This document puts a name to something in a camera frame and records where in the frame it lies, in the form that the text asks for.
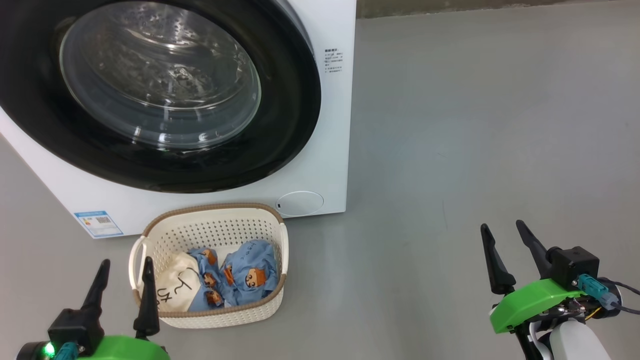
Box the black glass washing machine door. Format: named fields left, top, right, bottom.
left=0, top=0, right=322, bottom=194

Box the blue energy label sticker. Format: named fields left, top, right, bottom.
left=74, top=210, right=124, bottom=239

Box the cream perforated laundry basket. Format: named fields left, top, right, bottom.
left=128, top=202, right=289, bottom=329

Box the round white filter cover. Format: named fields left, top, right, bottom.
left=276, top=191, right=325, bottom=217

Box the blue bear print garment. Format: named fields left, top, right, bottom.
left=187, top=247, right=226, bottom=312
left=220, top=240, right=279, bottom=307

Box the cream cloth with black writing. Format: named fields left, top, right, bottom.
left=156, top=251, right=200, bottom=313

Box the white front-load washing machine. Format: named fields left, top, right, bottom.
left=0, top=0, right=357, bottom=239

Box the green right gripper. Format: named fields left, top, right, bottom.
left=480, top=220, right=624, bottom=335

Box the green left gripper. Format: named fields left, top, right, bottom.
left=80, top=256, right=171, bottom=360

